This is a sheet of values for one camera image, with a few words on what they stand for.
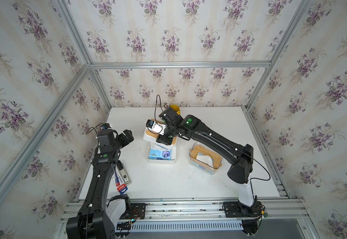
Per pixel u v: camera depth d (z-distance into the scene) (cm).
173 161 87
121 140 70
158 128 66
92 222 37
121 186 80
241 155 47
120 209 61
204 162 80
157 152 86
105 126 69
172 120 57
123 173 83
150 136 73
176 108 108
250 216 70
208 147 53
